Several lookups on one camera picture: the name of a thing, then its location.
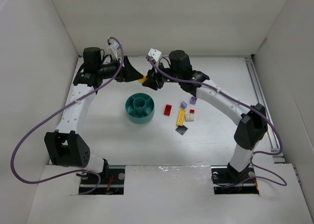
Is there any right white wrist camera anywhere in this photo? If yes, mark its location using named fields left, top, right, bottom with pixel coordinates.
left=146, top=48, right=162, bottom=64

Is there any black square lego plate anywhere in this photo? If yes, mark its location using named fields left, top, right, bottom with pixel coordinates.
left=176, top=125, right=188, bottom=135

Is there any aluminium side rail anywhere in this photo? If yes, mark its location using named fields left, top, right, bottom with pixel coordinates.
left=245, top=57, right=287, bottom=164

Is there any purple lego on red piece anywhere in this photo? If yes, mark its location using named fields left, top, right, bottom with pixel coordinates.
left=190, top=96, right=197, bottom=105

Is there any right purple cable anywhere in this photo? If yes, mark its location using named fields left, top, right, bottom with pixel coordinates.
left=146, top=56, right=288, bottom=188

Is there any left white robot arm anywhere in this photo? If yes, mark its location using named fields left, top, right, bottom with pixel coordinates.
left=44, top=45, right=143, bottom=173

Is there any white lego brick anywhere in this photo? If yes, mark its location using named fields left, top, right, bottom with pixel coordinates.
left=185, top=113, right=195, bottom=122

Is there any long yellow lego plate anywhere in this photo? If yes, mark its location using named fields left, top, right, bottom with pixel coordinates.
left=176, top=110, right=186, bottom=126

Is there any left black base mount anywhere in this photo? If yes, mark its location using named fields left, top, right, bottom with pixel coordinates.
left=77, top=165, right=126, bottom=196

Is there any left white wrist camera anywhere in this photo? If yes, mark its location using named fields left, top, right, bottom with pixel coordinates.
left=106, top=41, right=120, bottom=60

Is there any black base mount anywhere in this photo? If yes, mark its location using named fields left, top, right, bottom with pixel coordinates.
left=77, top=165, right=126, bottom=196
left=211, top=166, right=259, bottom=195

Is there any red curved lego brick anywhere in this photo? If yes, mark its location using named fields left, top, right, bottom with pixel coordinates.
left=164, top=104, right=172, bottom=116

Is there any lilac lego brick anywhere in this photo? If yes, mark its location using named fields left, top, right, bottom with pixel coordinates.
left=180, top=101, right=187, bottom=109

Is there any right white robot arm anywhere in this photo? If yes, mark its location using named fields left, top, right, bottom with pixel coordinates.
left=142, top=48, right=268, bottom=183

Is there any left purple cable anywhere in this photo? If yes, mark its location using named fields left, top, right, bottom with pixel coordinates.
left=10, top=36, right=124, bottom=195

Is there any yellow square lego brick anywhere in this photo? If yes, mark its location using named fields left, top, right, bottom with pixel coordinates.
left=138, top=76, right=147, bottom=84

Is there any purple cable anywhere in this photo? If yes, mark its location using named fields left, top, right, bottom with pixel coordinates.
left=10, top=36, right=124, bottom=195
left=146, top=56, right=288, bottom=188

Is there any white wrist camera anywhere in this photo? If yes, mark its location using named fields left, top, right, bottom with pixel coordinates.
left=106, top=41, right=120, bottom=60
left=146, top=48, right=162, bottom=64

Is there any teal divided round container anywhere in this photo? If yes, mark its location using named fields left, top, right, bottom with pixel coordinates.
left=125, top=93, right=155, bottom=124

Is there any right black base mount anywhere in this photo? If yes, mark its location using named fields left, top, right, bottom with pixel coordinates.
left=211, top=166, right=259, bottom=195

